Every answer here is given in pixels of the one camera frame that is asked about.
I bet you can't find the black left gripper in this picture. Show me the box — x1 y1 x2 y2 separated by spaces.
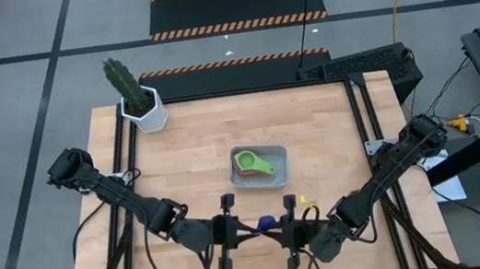
205 189 269 269

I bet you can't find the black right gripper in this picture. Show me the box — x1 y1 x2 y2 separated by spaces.
257 190 334 269

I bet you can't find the navy measuring cup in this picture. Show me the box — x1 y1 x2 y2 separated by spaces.
254 214 278 234

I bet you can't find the green measuring cup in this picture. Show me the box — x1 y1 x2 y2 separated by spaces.
233 146 277 181

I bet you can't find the grey plastic basket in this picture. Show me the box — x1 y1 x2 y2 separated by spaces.
226 140 293 196

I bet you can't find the white hexagonal plant pot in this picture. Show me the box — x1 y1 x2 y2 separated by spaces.
117 82 171 136

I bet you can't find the black hazard-striped floor mat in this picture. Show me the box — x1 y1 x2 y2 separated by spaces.
145 0 329 43
137 45 334 105

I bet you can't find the white paper sheet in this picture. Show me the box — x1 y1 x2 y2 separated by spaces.
418 146 469 205

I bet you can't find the black perforated computer case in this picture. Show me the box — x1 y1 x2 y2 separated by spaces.
293 40 427 118

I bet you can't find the green cactus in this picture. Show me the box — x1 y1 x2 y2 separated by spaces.
100 53 155 120

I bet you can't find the black desk leg beam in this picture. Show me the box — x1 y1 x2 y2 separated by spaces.
420 125 480 189

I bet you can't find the yellow power plug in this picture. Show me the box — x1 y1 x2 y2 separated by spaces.
444 112 471 135

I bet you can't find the black metal table frame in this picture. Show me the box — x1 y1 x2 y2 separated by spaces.
44 61 462 269

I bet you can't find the black arm base cable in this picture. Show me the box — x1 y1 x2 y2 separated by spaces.
65 198 118 265

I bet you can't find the black hanging cable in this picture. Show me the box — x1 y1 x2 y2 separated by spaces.
290 0 325 70

